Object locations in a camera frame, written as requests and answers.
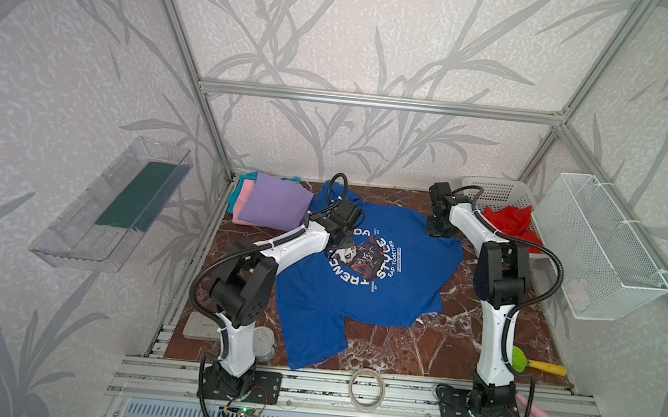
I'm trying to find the blue printed t shirt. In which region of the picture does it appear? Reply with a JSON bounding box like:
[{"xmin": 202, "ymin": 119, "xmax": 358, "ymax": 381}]
[{"xmin": 275, "ymin": 183, "xmax": 464, "ymax": 370}]

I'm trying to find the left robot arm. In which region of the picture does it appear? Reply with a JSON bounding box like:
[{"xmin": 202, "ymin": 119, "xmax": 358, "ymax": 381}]
[{"xmin": 208, "ymin": 221, "xmax": 356, "ymax": 379}]

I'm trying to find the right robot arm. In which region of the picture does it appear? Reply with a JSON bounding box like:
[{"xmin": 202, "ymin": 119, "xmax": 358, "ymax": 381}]
[{"xmin": 427, "ymin": 197, "xmax": 529, "ymax": 415}]

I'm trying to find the white plastic laundry basket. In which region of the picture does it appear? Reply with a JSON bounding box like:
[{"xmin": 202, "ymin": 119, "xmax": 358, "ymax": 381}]
[{"xmin": 449, "ymin": 176, "xmax": 540, "ymax": 257}]

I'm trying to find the folded purple t shirt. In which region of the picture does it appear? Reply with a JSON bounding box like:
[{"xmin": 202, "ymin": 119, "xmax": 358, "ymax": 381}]
[{"xmin": 237, "ymin": 170, "xmax": 317, "ymax": 235}]

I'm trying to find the red t shirt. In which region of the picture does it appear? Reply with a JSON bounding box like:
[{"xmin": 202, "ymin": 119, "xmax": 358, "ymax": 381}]
[{"xmin": 483, "ymin": 205, "xmax": 542, "ymax": 246}]

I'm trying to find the folded pink t shirt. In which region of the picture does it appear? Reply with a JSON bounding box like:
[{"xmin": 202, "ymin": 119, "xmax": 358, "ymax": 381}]
[{"xmin": 231, "ymin": 179, "xmax": 255, "ymax": 226}]

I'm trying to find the silver metal can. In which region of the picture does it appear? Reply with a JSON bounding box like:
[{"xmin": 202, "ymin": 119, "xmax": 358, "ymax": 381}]
[{"xmin": 252, "ymin": 326, "xmax": 277, "ymax": 364}]

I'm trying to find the green yellow toy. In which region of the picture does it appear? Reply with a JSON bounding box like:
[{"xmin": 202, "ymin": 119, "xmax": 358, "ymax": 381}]
[{"xmin": 512, "ymin": 347, "xmax": 568, "ymax": 377}]

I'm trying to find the grey rectangular block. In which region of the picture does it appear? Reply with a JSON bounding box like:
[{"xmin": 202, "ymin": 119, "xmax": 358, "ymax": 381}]
[{"xmin": 181, "ymin": 311, "xmax": 221, "ymax": 342}]

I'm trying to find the clear tape roll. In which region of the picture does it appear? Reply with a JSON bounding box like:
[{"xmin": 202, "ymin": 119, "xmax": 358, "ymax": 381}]
[{"xmin": 348, "ymin": 368, "xmax": 387, "ymax": 413}]

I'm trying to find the green book on shelf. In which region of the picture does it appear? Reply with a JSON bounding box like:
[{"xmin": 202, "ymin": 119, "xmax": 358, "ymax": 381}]
[{"xmin": 95, "ymin": 161, "xmax": 190, "ymax": 233}]

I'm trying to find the pink cylinder stick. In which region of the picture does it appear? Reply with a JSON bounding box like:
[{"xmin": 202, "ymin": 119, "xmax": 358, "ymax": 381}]
[{"xmin": 515, "ymin": 393, "xmax": 552, "ymax": 417}]

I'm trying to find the white wire mesh basket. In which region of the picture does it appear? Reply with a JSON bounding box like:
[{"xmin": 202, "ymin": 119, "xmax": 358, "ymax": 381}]
[{"xmin": 533, "ymin": 172, "xmax": 668, "ymax": 321}]

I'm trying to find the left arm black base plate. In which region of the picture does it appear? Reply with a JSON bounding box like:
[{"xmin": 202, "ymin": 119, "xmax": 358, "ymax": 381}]
[{"xmin": 200, "ymin": 361, "xmax": 283, "ymax": 405}]

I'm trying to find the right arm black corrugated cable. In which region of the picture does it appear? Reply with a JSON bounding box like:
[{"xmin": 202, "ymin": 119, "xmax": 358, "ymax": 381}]
[{"xmin": 427, "ymin": 182, "xmax": 573, "ymax": 417}]

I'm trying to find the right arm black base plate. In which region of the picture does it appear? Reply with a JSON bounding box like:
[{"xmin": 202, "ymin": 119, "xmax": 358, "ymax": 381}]
[{"xmin": 435, "ymin": 384, "xmax": 521, "ymax": 417}]

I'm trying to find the aluminium enclosure frame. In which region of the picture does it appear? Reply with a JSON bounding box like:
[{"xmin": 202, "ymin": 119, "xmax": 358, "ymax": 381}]
[{"xmin": 96, "ymin": 0, "xmax": 668, "ymax": 417}]

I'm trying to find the clear plastic wall shelf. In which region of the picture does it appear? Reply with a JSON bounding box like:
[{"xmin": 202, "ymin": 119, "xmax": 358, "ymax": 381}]
[{"xmin": 30, "ymin": 137, "xmax": 194, "ymax": 274}]

